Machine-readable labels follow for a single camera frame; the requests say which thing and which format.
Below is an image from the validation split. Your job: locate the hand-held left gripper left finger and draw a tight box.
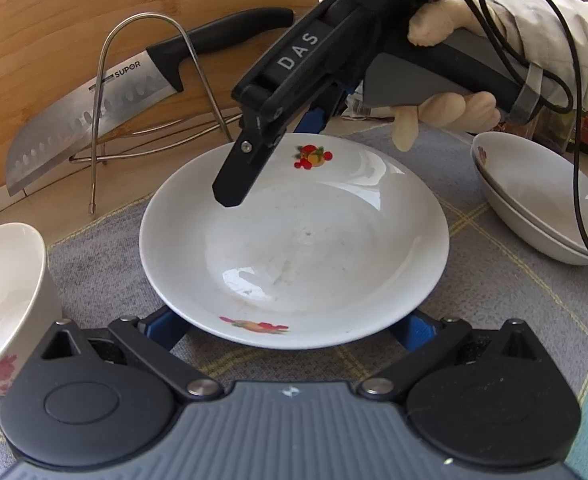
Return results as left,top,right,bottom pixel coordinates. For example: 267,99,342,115
25,306,225,404

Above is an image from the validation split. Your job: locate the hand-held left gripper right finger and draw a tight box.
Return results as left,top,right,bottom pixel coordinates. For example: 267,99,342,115
356,310,557,403

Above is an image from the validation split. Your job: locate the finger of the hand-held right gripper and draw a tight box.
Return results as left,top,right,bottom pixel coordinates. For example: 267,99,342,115
293,79,355,134
212,109,285,209

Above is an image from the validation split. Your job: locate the white plate with fruit print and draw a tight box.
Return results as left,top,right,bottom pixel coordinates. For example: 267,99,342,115
474,160,588,266
139,133,449,351
471,132,588,256

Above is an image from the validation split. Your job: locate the person's right forearm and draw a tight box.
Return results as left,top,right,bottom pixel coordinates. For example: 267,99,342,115
476,0,588,116

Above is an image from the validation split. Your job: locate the person's right hand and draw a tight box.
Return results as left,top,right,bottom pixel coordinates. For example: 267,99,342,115
391,0,502,152

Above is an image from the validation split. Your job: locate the grey and blue dish mat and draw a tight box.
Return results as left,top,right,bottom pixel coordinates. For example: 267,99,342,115
0,125,588,467

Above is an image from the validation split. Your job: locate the white bowl with pink flowers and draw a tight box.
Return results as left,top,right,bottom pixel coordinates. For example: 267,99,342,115
0,222,64,398

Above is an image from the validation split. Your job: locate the bamboo cutting board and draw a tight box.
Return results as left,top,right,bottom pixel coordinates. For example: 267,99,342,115
0,0,325,191

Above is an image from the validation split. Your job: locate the black-handled kitchen knife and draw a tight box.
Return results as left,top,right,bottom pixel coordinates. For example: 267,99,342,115
5,7,295,197

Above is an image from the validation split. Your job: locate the metal wire rack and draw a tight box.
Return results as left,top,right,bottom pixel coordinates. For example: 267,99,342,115
69,13,245,215

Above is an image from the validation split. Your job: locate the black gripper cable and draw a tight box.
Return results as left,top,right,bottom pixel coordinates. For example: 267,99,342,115
468,0,588,267

